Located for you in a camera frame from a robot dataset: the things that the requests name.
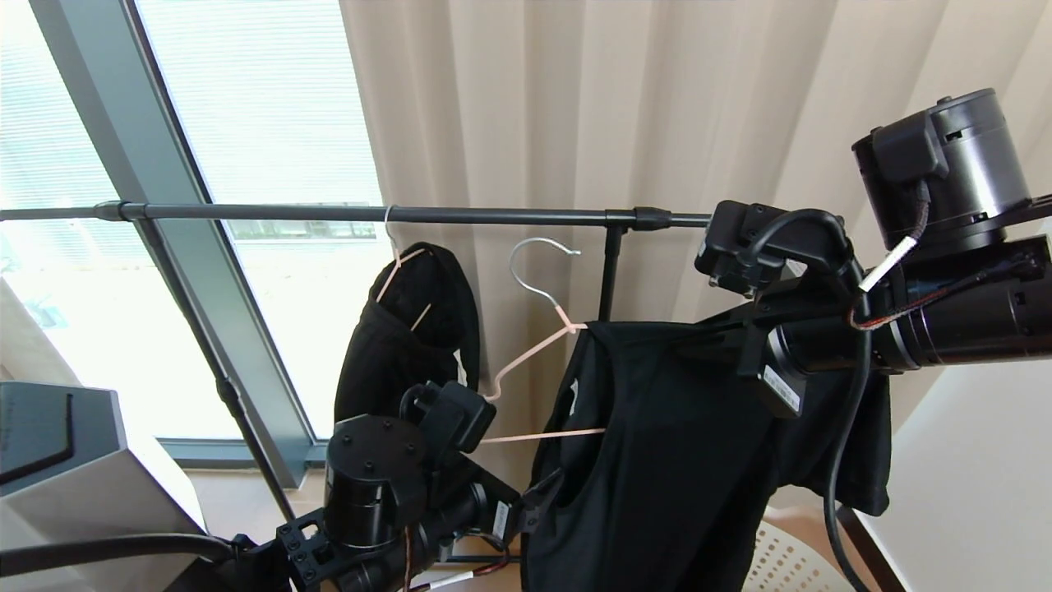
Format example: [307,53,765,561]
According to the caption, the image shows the pink clothes hanger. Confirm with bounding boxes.
[478,237,609,445]
[374,206,434,331]

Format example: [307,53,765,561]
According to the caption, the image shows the beige curtain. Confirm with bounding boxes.
[339,0,1052,512]
[0,280,71,384]

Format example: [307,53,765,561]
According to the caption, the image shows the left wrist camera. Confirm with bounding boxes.
[400,380,496,455]

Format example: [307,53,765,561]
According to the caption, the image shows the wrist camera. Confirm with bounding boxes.
[694,200,851,298]
[400,380,496,455]

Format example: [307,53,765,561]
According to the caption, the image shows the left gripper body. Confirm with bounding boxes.
[473,485,543,545]

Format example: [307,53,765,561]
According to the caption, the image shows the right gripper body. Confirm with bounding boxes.
[736,300,888,420]

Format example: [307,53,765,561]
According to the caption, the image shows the black garment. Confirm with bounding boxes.
[519,317,893,592]

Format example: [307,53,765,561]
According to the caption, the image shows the black clothes rack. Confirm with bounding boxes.
[0,200,716,568]

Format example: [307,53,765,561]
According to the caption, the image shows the black shorts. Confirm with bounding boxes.
[333,241,482,430]

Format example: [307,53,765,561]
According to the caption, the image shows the white laundry basket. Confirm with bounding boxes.
[744,518,860,592]

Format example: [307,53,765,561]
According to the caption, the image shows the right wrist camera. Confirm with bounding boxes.
[694,200,851,298]

